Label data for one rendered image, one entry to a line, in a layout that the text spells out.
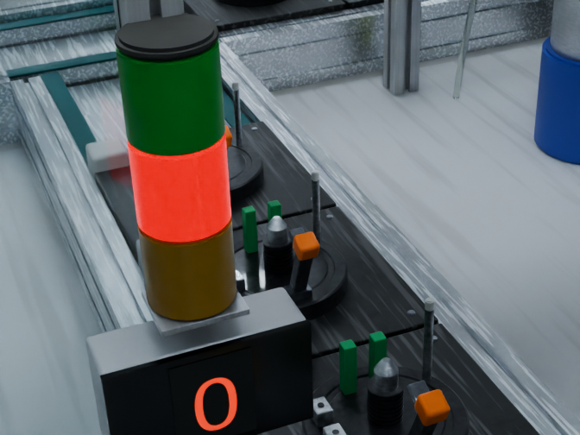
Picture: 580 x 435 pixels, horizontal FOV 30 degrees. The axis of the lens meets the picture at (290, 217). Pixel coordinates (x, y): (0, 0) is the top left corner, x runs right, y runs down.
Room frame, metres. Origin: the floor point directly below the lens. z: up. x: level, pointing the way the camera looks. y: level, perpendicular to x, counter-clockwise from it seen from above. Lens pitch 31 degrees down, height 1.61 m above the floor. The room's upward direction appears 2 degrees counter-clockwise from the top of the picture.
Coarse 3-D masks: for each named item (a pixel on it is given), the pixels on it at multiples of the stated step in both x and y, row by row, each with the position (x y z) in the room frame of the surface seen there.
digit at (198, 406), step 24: (216, 360) 0.47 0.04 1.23; (240, 360) 0.47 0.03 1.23; (192, 384) 0.46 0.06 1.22; (216, 384) 0.47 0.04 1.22; (240, 384) 0.47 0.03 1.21; (192, 408) 0.46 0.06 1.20; (216, 408) 0.47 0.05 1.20; (240, 408) 0.47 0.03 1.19; (192, 432) 0.46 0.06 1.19; (216, 432) 0.47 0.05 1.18; (240, 432) 0.47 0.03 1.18
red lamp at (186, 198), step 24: (216, 144) 0.48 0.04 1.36; (144, 168) 0.47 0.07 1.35; (168, 168) 0.47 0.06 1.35; (192, 168) 0.47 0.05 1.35; (216, 168) 0.48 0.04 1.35; (144, 192) 0.47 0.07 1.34; (168, 192) 0.47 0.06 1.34; (192, 192) 0.47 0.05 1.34; (216, 192) 0.48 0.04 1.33; (144, 216) 0.47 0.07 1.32; (168, 216) 0.47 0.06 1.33; (192, 216) 0.47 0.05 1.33; (216, 216) 0.47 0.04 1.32; (168, 240) 0.47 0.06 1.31; (192, 240) 0.47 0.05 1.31
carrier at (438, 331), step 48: (384, 336) 0.73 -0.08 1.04; (432, 336) 0.73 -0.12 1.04; (336, 384) 0.73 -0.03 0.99; (384, 384) 0.68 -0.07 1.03; (432, 384) 0.73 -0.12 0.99; (480, 384) 0.75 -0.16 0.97; (288, 432) 0.69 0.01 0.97; (336, 432) 0.65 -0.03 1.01; (384, 432) 0.67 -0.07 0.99; (480, 432) 0.68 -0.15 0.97; (528, 432) 0.68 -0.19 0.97
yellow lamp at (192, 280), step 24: (144, 240) 0.48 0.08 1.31; (216, 240) 0.47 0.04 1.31; (144, 264) 0.48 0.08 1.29; (168, 264) 0.47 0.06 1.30; (192, 264) 0.47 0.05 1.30; (216, 264) 0.47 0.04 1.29; (168, 288) 0.47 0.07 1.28; (192, 288) 0.47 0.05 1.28; (216, 288) 0.47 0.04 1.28; (168, 312) 0.47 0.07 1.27; (192, 312) 0.47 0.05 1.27; (216, 312) 0.47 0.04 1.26
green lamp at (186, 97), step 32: (128, 64) 0.47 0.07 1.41; (160, 64) 0.47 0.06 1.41; (192, 64) 0.47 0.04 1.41; (128, 96) 0.48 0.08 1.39; (160, 96) 0.47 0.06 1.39; (192, 96) 0.47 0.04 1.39; (128, 128) 0.48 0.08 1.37; (160, 128) 0.47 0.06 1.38; (192, 128) 0.47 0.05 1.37; (224, 128) 0.49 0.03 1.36
